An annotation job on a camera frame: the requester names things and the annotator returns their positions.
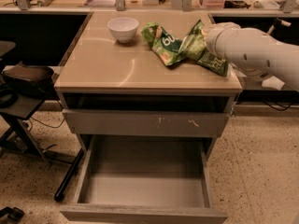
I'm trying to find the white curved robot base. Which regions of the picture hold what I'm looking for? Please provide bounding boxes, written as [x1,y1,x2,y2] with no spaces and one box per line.
[262,77,285,91]

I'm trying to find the black clamp on floor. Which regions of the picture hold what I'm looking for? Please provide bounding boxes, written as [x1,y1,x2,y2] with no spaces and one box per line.
[0,206,24,221]

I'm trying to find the white ceramic bowl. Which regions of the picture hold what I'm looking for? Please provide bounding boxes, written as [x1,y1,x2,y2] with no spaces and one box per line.
[107,17,139,43]

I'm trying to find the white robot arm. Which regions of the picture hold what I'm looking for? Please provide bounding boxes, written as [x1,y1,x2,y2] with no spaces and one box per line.
[203,22,299,91]

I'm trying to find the green jalapeno chip bag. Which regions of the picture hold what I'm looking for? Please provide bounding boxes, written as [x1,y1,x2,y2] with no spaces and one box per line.
[178,20,228,77]

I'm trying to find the black side stand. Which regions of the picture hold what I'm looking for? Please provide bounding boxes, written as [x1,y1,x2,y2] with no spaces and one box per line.
[0,40,85,203]

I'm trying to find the white stick with black tip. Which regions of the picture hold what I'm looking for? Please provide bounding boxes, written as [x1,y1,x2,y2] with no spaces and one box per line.
[266,18,292,35]

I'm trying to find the green chip bag on counter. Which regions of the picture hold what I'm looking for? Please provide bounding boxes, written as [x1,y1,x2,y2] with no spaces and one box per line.
[141,21,186,66]

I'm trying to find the grey drawer cabinet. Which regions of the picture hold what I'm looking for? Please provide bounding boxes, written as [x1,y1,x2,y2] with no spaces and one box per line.
[55,9,241,153]

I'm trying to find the closed top drawer front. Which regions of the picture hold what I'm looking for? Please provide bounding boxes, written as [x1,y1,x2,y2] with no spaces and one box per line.
[63,109,228,137]

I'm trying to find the dark brown bag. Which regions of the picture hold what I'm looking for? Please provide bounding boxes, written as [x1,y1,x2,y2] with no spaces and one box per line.
[2,63,54,98]

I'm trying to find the open middle drawer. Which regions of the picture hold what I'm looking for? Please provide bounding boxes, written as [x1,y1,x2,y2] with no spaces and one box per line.
[61,135,227,224]

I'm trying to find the black cable on floor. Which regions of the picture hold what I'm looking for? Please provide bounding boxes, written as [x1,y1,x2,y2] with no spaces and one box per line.
[29,115,65,130]

